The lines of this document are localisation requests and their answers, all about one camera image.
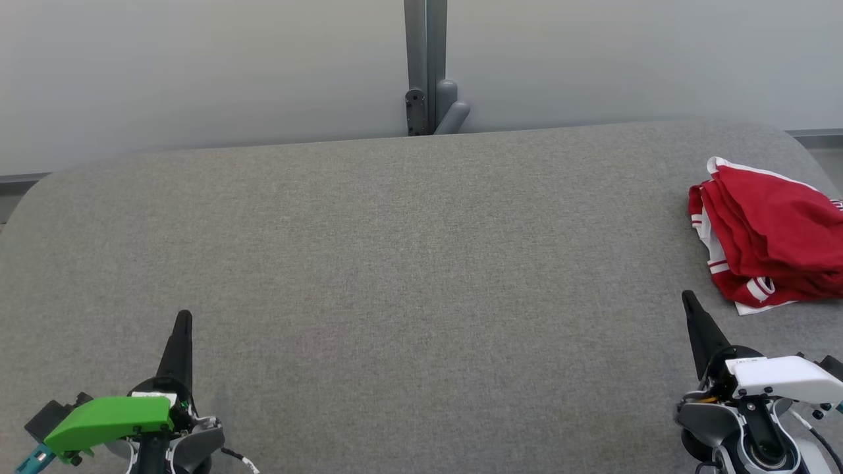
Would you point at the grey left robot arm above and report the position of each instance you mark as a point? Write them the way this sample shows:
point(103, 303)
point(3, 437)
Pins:
point(191, 441)

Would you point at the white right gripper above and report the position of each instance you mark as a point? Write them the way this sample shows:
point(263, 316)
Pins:
point(784, 378)

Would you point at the red jersey with white sleeves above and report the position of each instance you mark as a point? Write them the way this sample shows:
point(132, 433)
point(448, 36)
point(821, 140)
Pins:
point(732, 289)

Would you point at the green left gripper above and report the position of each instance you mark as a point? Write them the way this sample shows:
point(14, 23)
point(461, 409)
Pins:
point(105, 418)

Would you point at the red shorts with white trim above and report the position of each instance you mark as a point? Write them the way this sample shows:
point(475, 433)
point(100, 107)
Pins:
point(777, 230)

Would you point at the grey fabric sofa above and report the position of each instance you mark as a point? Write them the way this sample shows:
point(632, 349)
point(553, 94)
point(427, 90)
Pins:
point(395, 276)

